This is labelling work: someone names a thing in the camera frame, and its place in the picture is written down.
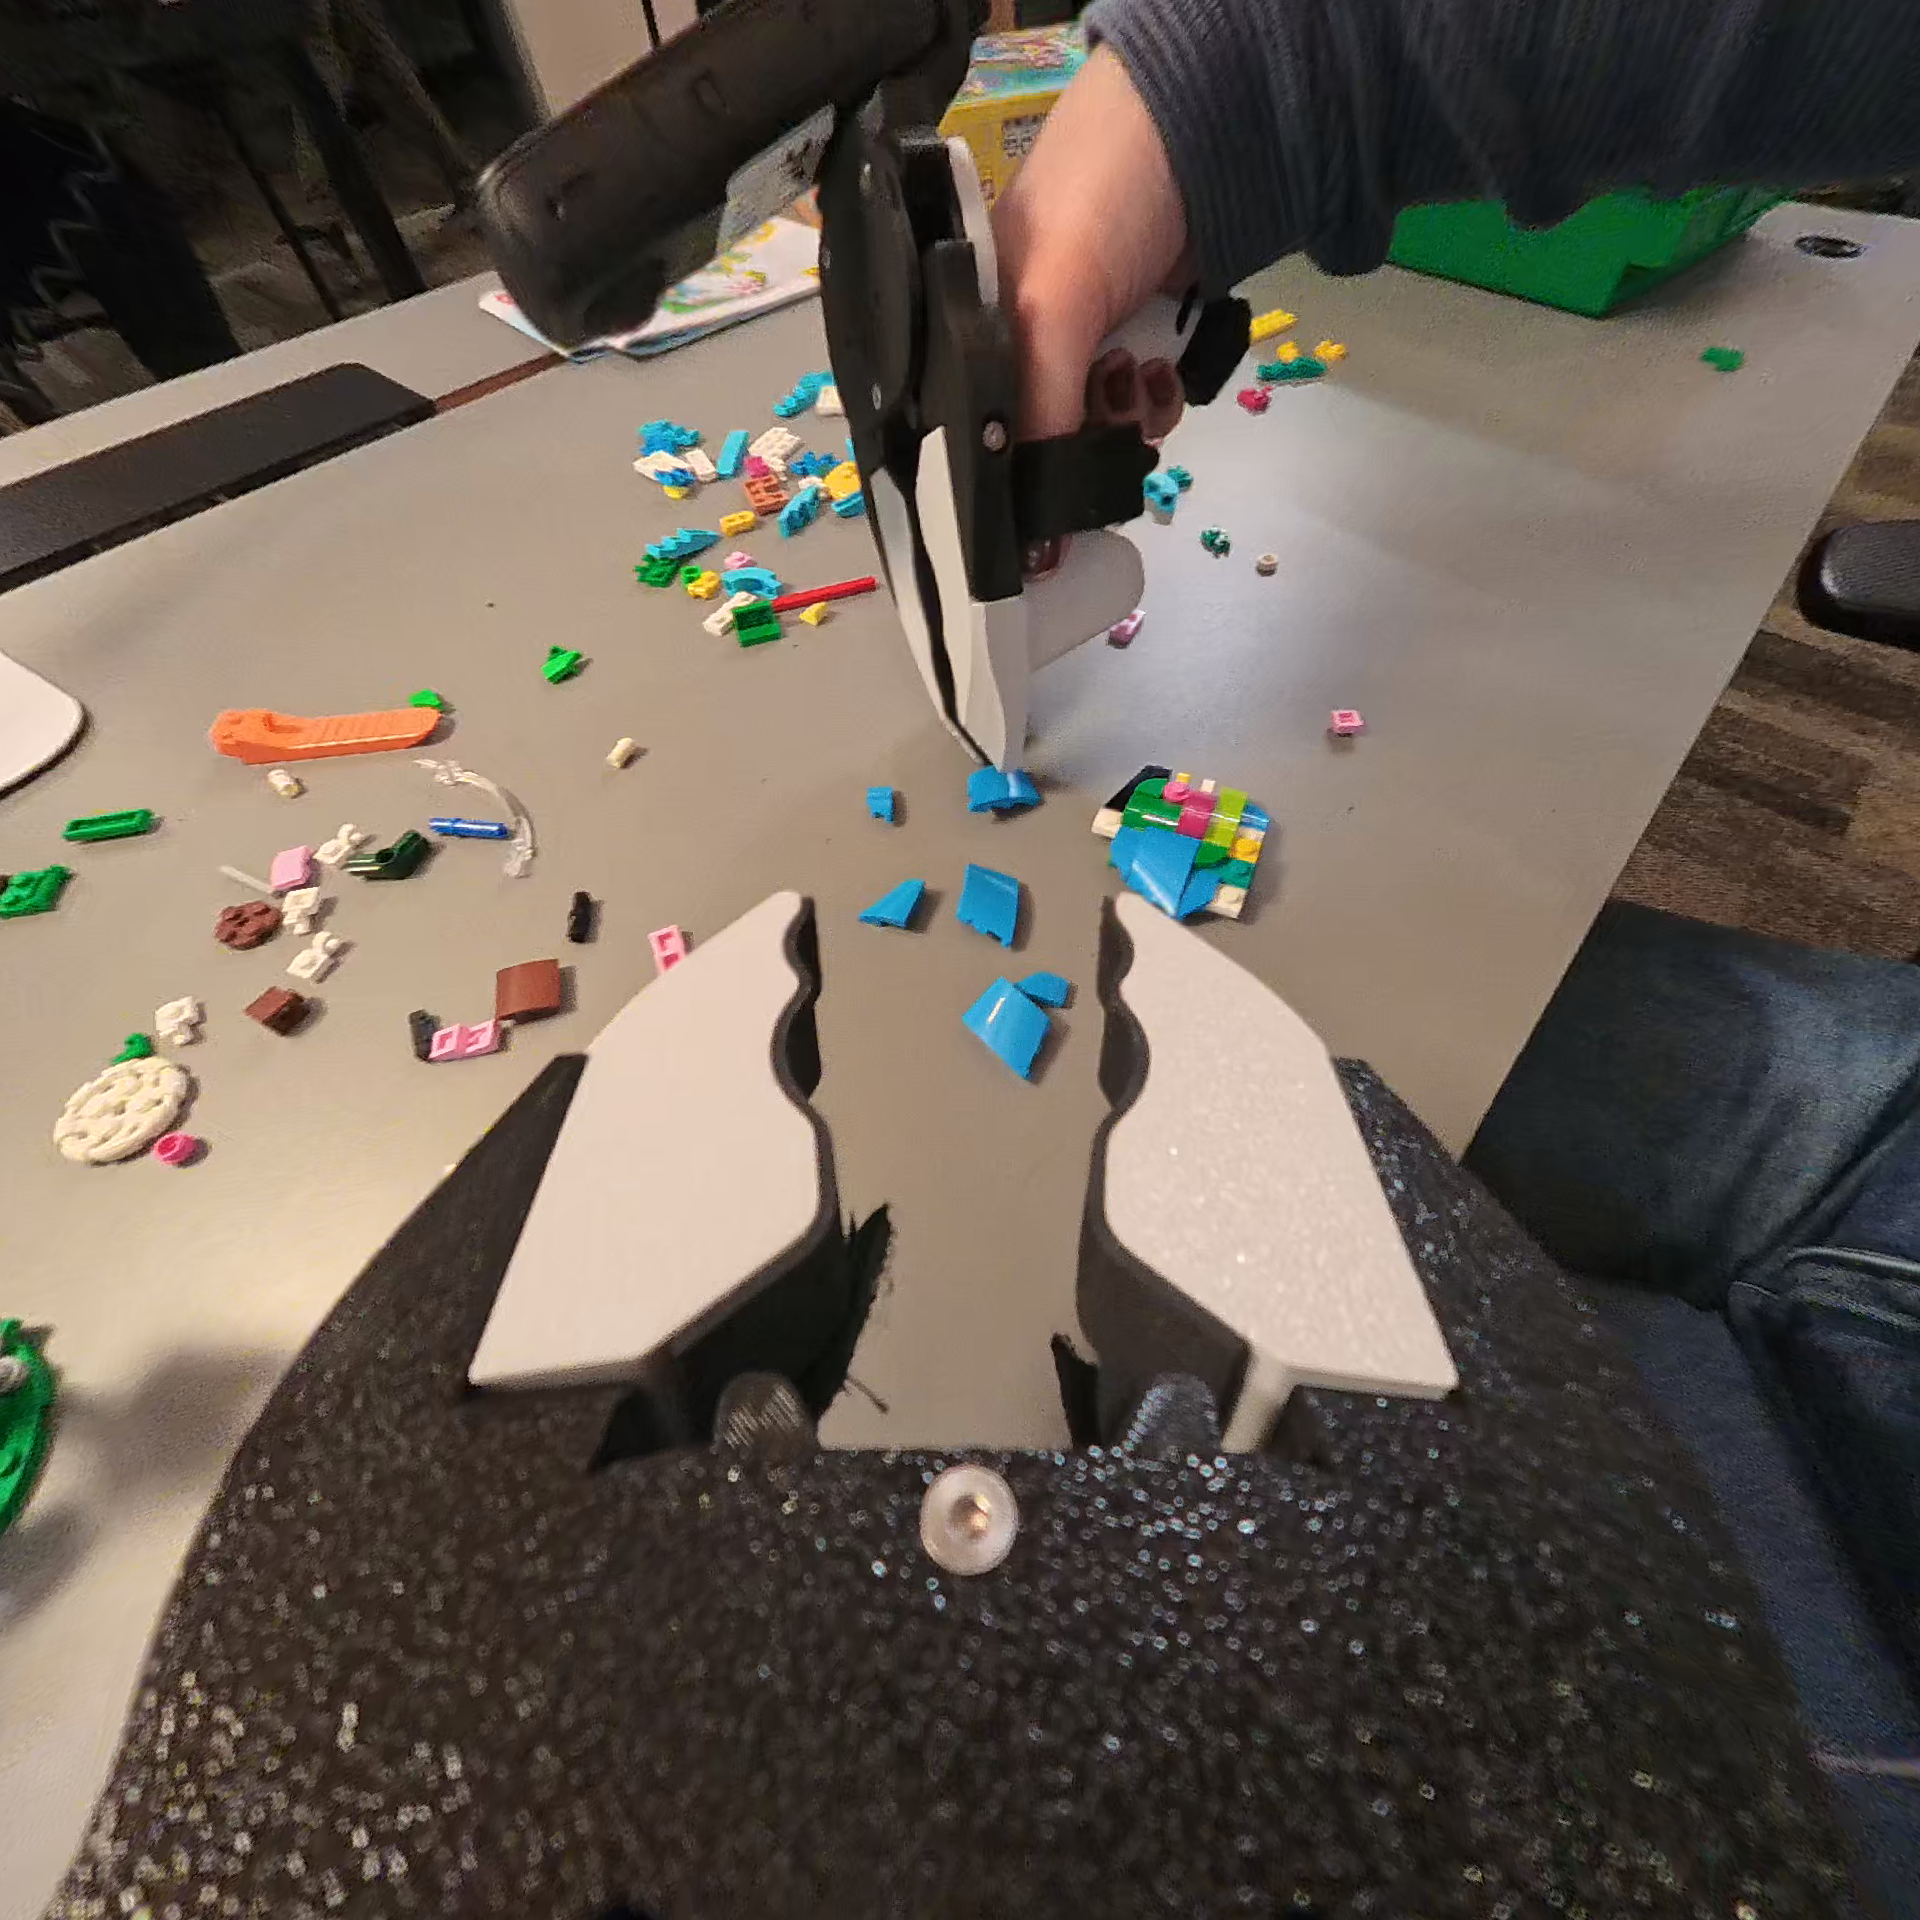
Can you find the yellow lego box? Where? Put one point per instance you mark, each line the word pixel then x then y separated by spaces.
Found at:
pixel 1011 104

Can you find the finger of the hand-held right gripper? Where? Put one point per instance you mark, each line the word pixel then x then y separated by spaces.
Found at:
pixel 1002 676
pixel 911 570

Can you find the cyan lego piece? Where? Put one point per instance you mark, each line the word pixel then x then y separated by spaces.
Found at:
pixel 1169 490

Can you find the brown lego slope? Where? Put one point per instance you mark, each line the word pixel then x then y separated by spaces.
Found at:
pixel 527 992

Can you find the red lego bar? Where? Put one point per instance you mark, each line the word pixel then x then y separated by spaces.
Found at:
pixel 823 593

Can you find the yellow lego plate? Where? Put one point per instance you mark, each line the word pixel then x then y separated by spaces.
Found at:
pixel 1274 324

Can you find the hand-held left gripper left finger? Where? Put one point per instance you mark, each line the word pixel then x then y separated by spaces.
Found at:
pixel 679 1158

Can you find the pink round lego piece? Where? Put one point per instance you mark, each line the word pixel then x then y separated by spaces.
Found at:
pixel 176 1153

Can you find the lego instruction booklet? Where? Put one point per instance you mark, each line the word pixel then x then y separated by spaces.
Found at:
pixel 720 284

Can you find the pile of colourful lego pieces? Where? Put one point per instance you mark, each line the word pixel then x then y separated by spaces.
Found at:
pixel 755 484

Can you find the orange lego brick separator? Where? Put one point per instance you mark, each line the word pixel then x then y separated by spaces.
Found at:
pixel 322 731

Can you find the multicoloured partial lego build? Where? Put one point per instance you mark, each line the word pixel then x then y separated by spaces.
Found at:
pixel 1185 848

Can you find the pink lego tile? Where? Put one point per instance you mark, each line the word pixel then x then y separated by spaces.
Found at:
pixel 291 871

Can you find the white round lego plate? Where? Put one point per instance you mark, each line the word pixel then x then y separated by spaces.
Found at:
pixel 126 1109

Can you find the large blue lego slope piece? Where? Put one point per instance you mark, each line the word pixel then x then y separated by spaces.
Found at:
pixel 1002 1030

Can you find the brown lego brick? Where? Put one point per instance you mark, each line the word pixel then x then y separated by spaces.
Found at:
pixel 278 1015

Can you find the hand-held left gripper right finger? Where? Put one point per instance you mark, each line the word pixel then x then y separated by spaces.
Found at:
pixel 1259 1173

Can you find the black chair armrest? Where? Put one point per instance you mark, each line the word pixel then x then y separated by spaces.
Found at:
pixel 1864 583

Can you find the person's right forearm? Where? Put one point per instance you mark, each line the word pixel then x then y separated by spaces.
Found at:
pixel 1426 104

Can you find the green lego plant plate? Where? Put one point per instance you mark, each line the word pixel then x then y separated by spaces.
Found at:
pixel 25 1429

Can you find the dark green lego piece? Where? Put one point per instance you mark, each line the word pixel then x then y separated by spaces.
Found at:
pixel 395 853

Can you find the blue lego wedge piece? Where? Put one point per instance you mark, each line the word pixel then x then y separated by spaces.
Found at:
pixel 894 906

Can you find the small white lego piece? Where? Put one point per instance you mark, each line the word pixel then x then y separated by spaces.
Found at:
pixel 302 906
pixel 343 842
pixel 181 1024
pixel 317 958

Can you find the brown round lego piece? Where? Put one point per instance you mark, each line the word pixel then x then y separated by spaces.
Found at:
pixel 250 927

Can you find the person's legs in jeans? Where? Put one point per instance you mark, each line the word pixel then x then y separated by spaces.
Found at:
pixel 1700 1173

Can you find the teal lego plate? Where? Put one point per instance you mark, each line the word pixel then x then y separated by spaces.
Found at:
pixel 1293 371

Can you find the small pink lego brick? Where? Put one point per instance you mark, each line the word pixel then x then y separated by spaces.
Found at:
pixel 673 945

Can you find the green plastic bin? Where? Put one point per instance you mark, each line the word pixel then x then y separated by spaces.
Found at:
pixel 1575 249

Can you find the blue lego bar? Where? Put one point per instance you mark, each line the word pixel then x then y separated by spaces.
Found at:
pixel 468 823

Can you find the person's right hand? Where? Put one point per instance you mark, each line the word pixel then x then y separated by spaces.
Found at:
pixel 1089 259

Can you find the green lego leaf piece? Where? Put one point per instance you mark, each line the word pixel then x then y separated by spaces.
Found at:
pixel 32 890

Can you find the transparent curved lego piece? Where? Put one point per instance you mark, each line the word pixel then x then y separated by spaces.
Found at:
pixel 505 806

